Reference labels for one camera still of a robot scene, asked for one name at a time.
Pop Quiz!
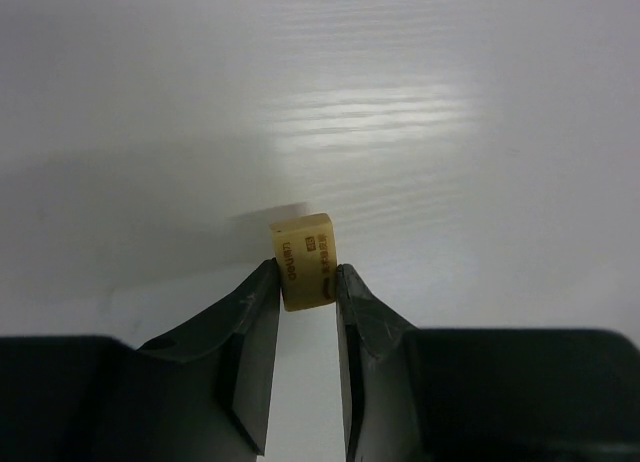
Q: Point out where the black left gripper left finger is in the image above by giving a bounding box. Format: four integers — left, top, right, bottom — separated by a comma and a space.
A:
1, 260, 280, 461

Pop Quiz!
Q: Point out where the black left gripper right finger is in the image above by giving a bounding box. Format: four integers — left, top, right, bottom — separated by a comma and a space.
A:
336, 264, 639, 461

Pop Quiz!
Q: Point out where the tan small eraser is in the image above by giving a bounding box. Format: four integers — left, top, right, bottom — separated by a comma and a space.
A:
270, 213, 338, 312

